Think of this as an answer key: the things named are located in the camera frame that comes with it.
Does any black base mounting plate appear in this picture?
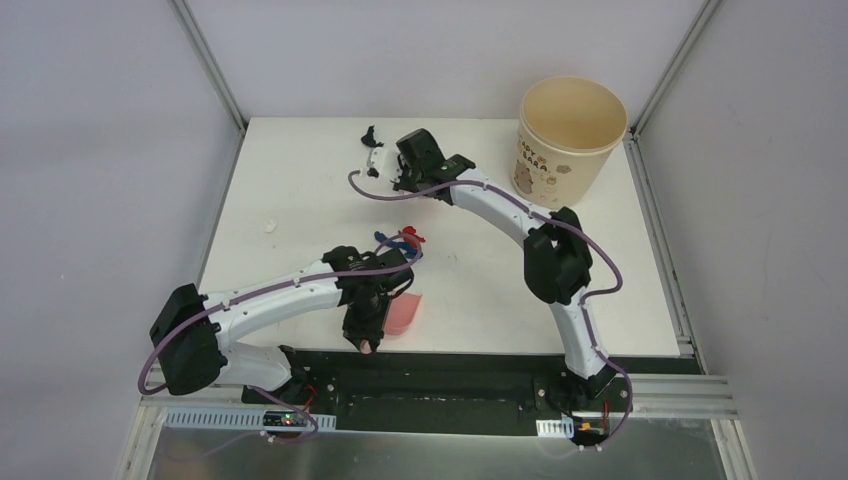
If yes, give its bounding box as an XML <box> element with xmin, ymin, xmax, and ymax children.
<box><xmin>241</xmin><ymin>349</ymin><xmax>631</xmax><ymax>436</ymax></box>

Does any beige cartoon paper bucket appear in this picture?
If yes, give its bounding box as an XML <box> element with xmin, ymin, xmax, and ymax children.
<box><xmin>511</xmin><ymin>76</ymin><xmax>629</xmax><ymax>210</ymax></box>

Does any red paper scrap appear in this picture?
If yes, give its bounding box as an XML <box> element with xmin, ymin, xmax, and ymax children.
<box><xmin>399</xmin><ymin>225</ymin><xmax>426</xmax><ymax>245</ymax></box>

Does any black paper scrap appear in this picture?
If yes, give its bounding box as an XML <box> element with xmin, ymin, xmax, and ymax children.
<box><xmin>360</xmin><ymin>125</ymin><xmax>384</xmax><ymax>149</ymax></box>

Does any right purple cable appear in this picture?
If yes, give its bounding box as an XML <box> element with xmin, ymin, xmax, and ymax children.
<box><xmin>347</xmin><ymin>168</ymin><xmax>635</xmax><ymax>458</ymax></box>

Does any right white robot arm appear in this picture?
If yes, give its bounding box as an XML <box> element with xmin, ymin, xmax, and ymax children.
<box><xmin>393</xmin><ymin>129</ymin><xmax>617</xmax><ymax>410</ymax></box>

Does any left white cable duct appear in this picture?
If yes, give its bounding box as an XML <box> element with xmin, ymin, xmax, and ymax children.
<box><xmin>164</xmin><ymin>407</ymin><xmax>336</xmax><ymax>433</ymax></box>

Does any right white cable duct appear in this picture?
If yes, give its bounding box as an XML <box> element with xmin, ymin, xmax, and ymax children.
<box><xmin>535</xmin><ymin>417</ymin><xmax>575</xmax><ymax>439</ymax></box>

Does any pink plastic dustpan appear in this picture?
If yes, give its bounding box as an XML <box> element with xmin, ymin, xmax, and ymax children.
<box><xmin>384</xmin><ymin>293</ymin><xmax>421</xmax><ymax>337</ymax></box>

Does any white cable duct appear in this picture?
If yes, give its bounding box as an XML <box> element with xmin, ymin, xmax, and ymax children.
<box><xmin>164</xmin><ymin>407</ymin><xmax>336</xmax><ymax>433</ymax></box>
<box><xmin>535</xmin><ymin>417</ymin><xmax>575</xmax><ymax>439</ymax></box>

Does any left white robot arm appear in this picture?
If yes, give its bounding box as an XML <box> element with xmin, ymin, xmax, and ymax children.
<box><xmin>138</xmin><ymin>246</ymin><xmax>414</xmax><ymax>405</ymax></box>

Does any long blue paper scrap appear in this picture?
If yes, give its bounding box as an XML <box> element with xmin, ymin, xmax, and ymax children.
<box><xmin>374</xmin><ymin>231</ymin><xmax>421</xmax><ymax>259</ymax></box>

